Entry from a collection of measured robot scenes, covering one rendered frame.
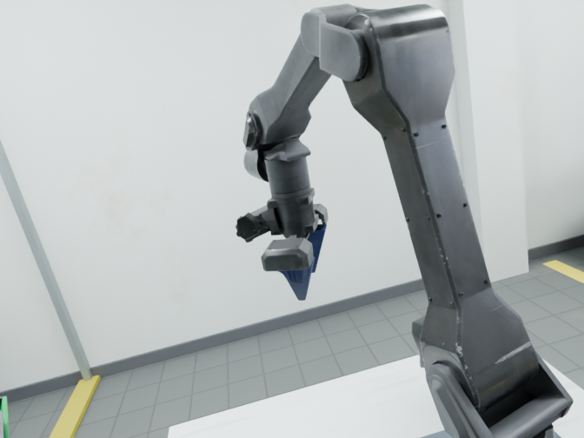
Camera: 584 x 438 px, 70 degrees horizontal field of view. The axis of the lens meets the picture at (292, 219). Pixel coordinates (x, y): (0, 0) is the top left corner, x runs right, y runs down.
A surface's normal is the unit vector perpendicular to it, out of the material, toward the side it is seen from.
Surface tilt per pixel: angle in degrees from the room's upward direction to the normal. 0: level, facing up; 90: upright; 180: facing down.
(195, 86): 90
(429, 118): 87
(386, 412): 0
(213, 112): 90
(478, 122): 90
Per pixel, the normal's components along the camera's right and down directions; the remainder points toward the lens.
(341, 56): -0.89, 0.30
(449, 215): 0.36, -0.04
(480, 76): 0.16, 0.24
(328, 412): -0.20, -0.94
